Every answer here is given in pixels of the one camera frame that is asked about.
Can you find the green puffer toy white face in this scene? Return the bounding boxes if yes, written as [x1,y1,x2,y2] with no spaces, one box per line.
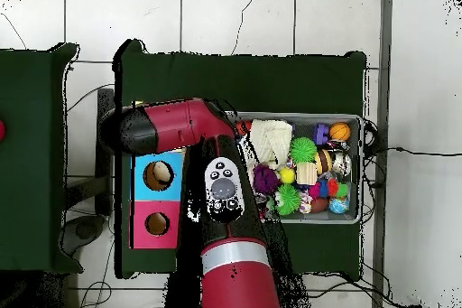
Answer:
[274,183,302,216]

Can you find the plain green puffer ball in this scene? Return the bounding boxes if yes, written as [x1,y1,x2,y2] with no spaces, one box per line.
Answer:
[289,136,318,164]

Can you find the wooden box three holes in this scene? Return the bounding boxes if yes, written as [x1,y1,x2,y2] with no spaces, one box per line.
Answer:
[128,150,185,250]

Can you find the ridged wooden block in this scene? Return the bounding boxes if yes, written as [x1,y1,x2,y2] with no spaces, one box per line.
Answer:
[295,161,319,186]

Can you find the dark green side table cloth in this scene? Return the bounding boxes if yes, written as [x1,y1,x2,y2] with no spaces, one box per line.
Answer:
[0,42,84,275]

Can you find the cream waffle cloth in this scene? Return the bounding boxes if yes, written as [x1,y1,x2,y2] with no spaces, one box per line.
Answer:
[249,118,294,170]

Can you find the wooden toy burger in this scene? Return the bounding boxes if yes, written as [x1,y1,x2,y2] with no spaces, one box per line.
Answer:
[312,148,334,175]

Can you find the purple spiky rubber toy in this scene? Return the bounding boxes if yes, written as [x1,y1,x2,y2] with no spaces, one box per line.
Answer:
[252,163,280,195]

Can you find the silver wire mesh bin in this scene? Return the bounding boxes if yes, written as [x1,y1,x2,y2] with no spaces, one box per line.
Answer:
[225,110,364,225]

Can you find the multicoloured fuzzy caterpillar toy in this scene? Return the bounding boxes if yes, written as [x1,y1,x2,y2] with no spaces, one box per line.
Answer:
[308,177,350,200]

